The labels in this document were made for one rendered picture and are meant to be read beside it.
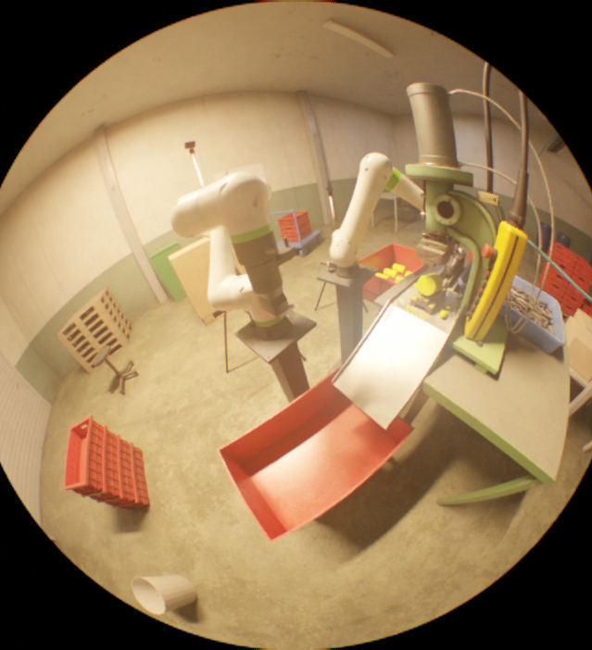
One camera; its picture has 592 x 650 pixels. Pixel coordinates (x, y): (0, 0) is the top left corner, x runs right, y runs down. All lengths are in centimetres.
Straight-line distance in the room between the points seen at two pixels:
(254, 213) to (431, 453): 160
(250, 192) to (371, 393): 64
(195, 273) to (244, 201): 229
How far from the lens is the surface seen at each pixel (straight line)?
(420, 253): 69
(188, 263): 260
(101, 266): 489
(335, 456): 93
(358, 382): 71
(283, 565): 158
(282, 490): 94
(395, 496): 149
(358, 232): 86
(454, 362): 71
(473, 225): 68
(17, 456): 512
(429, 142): 66
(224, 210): 40
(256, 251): 41
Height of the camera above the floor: 145
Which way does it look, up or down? 40 degrees down
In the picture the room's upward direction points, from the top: 15 degrees counter-clockwise
